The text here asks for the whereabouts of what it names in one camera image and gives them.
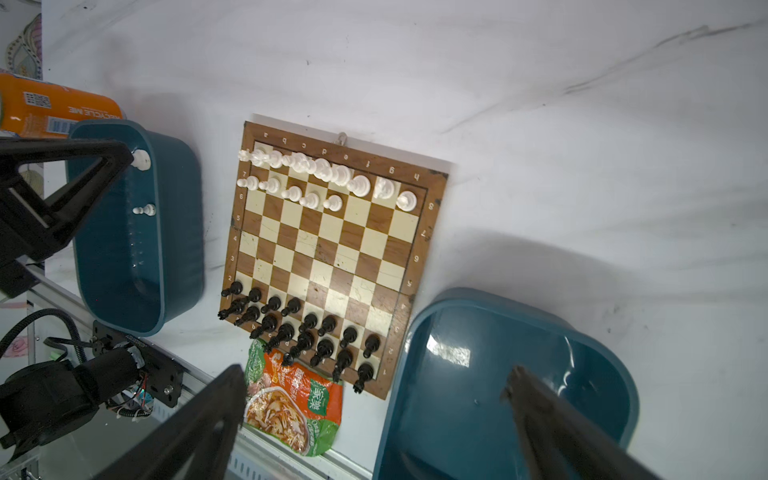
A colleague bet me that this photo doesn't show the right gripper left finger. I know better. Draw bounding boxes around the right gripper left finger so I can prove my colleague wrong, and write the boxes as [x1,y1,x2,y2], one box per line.
[96,364,247,479]

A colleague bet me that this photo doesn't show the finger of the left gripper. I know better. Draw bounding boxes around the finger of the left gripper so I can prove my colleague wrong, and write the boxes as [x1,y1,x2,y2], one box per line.
[1,138,133,264]

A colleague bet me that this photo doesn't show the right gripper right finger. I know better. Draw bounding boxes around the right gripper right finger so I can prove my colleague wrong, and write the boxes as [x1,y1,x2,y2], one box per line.
[501,365,657,479]

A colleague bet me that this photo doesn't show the white pawn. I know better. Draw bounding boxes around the white pawn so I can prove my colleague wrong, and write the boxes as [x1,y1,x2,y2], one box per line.
[236,176,260,191]
[281,186,303,202]
[131,149,151,171]
[299,192,320,209]
[258,178,282,194]
[323,195,343,212]

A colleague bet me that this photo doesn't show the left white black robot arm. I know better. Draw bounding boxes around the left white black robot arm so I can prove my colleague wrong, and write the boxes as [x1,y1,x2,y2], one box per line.
[1,138,183,478]

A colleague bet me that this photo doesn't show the black chess piece rows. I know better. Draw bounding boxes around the black chess piece rows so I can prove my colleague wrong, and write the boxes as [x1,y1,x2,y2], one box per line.
[218,277,397,399]

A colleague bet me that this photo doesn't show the wooden chess board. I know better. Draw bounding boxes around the wooden chess board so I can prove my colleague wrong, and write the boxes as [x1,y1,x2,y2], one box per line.
[222,122,448,386]

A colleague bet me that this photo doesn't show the white chess piece row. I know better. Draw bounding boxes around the white chess piece row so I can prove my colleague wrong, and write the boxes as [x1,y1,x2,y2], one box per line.
[238,148,395,200]

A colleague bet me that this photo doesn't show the orange soda can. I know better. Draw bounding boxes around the orange soda can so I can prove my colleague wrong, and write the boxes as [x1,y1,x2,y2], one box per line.
[1,71,124,139]

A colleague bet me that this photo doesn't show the white pawns in bin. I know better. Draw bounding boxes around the white pawns in bin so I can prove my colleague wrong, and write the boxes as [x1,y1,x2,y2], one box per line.
[132,204,156,217]

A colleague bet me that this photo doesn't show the instant noodle snack packet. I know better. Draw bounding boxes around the instant noodle snack packet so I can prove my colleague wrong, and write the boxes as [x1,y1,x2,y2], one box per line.
[244,340,343,457]

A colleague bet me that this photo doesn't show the left teal plastic bin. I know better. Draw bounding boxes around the left teal plastic bin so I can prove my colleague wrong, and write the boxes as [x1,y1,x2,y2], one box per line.
[69,120,204,337]

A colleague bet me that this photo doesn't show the teal plastic bin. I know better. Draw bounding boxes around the teal plastic bin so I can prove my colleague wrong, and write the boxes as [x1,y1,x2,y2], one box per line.
[374,288,640,479]
[69,120,204,337]

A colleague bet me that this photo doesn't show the right teal plastic bin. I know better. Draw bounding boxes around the right teal plastic bin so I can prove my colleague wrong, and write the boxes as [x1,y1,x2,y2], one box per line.
[374,288,640,479]

